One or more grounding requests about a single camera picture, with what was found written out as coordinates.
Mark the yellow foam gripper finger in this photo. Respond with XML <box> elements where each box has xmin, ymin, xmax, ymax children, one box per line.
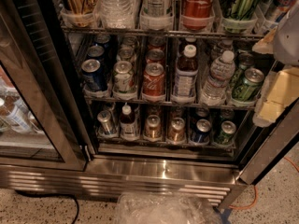
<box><xmin>252</xmin><ymin>65</ymin><xmax>299</xmax><ymax>127</ymax></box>
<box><xmin>252</xmin><ymin>28</ymin><xmax>277</xmax><ymax>54</ymax></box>

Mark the clear water bottle top shelf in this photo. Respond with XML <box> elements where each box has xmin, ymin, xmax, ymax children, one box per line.
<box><xmin>100</xmin><ymin>0</ymin><xmax>136</xmax><ymax>29</ymax></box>

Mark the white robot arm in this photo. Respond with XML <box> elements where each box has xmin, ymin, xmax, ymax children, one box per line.
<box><xmin>252</xmin><ymin>1</ymin><xmax>299</xmax><ymax>127</ymax></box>

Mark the green front can middle shelf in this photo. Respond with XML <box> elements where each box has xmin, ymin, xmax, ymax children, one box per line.
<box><xmin>232</xmin><ymin>67</ymin><xmax>264</xmax><ymax>102</ymax></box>

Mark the green can shelf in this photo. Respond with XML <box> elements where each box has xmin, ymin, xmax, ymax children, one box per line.
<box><xmin>232</xmin><ymin>67</ymin><xmax>264</xmax><ymax>102</ymax></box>
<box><xmin>214</xmin><ymin>120</ymin><xmax>236</xmax><ymax>145</ymax></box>
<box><xmin>220</xmin><ymin>0</ymin><xmax>260</xmax><ymax>21</ymax></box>

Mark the green can top shelf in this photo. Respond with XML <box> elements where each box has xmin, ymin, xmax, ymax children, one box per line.
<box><xmin>220</xmin><ymin>0</ymin><xmax>260</xmax><ymax>21</ymax></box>

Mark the green can bottom shelf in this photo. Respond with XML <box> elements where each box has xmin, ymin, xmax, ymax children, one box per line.
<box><xmin>214</xmin><ymin>120</ymin><xmax>236</xmax><ymax>145</ymax></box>

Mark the water bottle middle shelf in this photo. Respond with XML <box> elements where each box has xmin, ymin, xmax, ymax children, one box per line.
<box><xmin>200</xmin><ymin>50</ymin><xmax>235</xmax><ymax>105</ymax></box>

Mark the red Coca-Cola bottle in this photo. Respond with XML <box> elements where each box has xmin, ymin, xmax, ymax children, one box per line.
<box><xmin>181</xmin><ymin>0</ymin><xmax>213</xmax><ymax>30</ymax></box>

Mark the blue can bottom shelf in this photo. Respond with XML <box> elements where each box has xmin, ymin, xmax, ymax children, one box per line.
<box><xmin>191</xmin><ymin>119</ymin><xmax>211</xmax><ymax>143</ymax></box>

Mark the blue can shelf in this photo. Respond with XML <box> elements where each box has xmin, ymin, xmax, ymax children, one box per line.
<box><xmin>81</xmin><ymin>59</ymin><xmax>107</xmax><ymax>91</ymax></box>
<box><xmin>191</xmin><ymin>119</ymin><xmax>211</xmax><ymax>143</ymax></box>

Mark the brown tea bottle middle shelf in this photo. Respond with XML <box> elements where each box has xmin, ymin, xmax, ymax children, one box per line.
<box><xmin>174</xmin><ymin>45</ymin><xmax>198</xmax><ymax>98</ymax></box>

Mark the brown tea bottle shelf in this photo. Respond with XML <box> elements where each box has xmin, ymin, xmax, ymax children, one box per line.
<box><xmin>120</xmin><ymin>105</ymin><xmax>137</xmax><ymax>141</ymax></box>
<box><xmin>174</xmin><ymin>45</ymin><xmax>198</xmax><ymax>98</ymax></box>

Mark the labelled clear bottle top shelf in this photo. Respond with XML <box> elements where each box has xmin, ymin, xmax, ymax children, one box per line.
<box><xmin>141</xmin><ymin>0</ymin><xmax>172</xmax><ymax>30</ymax></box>

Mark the gold can bottom shelf right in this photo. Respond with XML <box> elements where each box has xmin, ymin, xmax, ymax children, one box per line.
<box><xmin>167</xmin><ymin>117</ymin><xmax>185</xmax><ymax>142</ymax></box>

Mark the gold can shelf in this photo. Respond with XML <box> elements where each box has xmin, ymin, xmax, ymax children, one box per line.
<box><xmin>167</xmin><ymin>117</ymin><xmax>185</xmax><ymax>142</ymax></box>
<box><xmin>144</xmin><ymin>115</ymin><xmax>162</xmax><ymax>139</ymax></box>

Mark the gold can bottom shelf left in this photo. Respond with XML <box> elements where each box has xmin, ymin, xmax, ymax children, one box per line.
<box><xmin>144</xmin><ymin>115</ymin><xmax>162</xmax><ymax>139</ymax></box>

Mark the brown tea bottle bottom shelf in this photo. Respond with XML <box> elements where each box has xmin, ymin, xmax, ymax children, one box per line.
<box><xmin>120</xmin><ymin>105</ymin><xmax>137</xmax><ymax>141</ymax></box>

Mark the stainless steel fridge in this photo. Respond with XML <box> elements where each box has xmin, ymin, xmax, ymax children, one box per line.
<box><xmin>1</xmin><ymin>0</ymin><xmax>299</xmax><ymax>208</ymax></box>

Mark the blue front can middle shelf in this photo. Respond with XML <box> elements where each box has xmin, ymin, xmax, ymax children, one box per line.
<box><xmin>81</xmin><ymin>59</ymin><xmax>107</xmax><ymax>91</ymax></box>

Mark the brown drink bottle top left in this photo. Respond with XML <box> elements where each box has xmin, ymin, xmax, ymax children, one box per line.
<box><xmin>63</xmin><ymin>0</ymin><xmax>98</xmax><ymax>27</ymax></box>

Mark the glass fridge door left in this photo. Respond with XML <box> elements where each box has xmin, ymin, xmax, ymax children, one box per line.
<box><xmin>0</xmin><ymin>0</ymin><xmax>85</xmax><ymax>171</ymax></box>

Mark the bottle behind glass door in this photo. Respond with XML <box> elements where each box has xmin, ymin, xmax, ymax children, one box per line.
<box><xmin>0</xmin><ymin>96</ymin><xmax>32</xmax><ymax>133</ymax></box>

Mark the red Coca-Cola front can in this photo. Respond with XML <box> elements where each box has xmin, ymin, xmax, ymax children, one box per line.
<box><xmin>143</xmin><ymin>63</ymin><xmax>164</xmax><ymax>96</ymax></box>

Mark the white green front can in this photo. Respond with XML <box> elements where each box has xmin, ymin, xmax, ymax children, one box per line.
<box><xmin>113</xmin><ymin>61</ymin><xmax>135</xmax><ymax>93</ymax></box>

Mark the clear plastic bag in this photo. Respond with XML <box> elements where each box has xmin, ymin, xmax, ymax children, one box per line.
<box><xmin>113</xmin><ymin>192</ymin><xmax>222</xmax><ymax>224</ymax></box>

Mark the orange cable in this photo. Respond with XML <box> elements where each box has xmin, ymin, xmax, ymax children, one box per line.
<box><xmin>228</xmin><ymin>156</ymin><xmax>299</xmax><ymax>211</ymax></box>

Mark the black power cable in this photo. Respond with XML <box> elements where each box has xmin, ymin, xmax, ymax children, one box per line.
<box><xmin>14</xmin><ymin>189</ymin><xmax>80</xmax><ymax>224</ymax></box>

